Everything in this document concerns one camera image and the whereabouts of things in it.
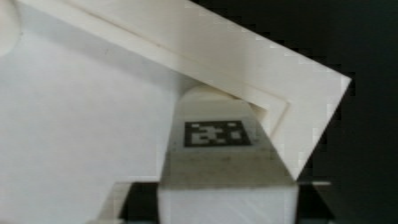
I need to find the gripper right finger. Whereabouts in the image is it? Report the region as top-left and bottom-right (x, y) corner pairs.
(295, 181), (337, 224)

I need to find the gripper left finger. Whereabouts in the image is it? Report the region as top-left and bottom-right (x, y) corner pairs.
(94, 182), (160, 224)

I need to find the white leg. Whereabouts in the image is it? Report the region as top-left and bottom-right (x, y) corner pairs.
(158, 85), (298, 224)

